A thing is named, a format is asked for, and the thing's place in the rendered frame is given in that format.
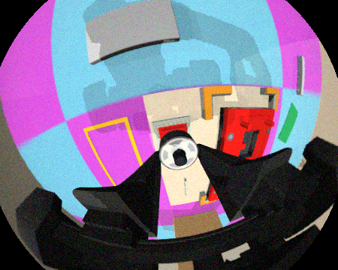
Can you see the yellow rectangular outline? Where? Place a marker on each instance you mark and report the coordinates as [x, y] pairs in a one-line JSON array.
[[125, 119]]

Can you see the green flat rectangular strip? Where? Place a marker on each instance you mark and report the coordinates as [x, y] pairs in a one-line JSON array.
[[288, 124]]

